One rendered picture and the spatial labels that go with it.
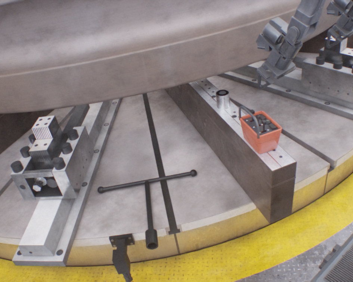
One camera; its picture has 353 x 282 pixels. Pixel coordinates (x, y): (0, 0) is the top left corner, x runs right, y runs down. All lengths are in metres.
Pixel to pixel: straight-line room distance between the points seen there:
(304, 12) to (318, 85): 1.72
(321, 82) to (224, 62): 0.87
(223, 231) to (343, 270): 0.72
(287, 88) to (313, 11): 2.00
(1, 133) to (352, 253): 2.65
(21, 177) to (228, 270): 1.31
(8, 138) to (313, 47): 3.05
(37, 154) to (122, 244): 0.70
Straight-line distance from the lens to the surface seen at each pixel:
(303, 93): 2.92
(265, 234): 2.25
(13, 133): 3.15
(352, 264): 1.88
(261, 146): 1.69
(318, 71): 2.67
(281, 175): 1.69
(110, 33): 2.04
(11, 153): 3.03
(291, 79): 2.95
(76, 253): 2.22
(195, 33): 2.04
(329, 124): 2.65
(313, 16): 1.03
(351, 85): 2.60
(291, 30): 1.05
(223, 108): 2.09
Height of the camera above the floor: 1.78
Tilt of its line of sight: 35 degrees down
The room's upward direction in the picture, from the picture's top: 11 degrees counter-clockwise
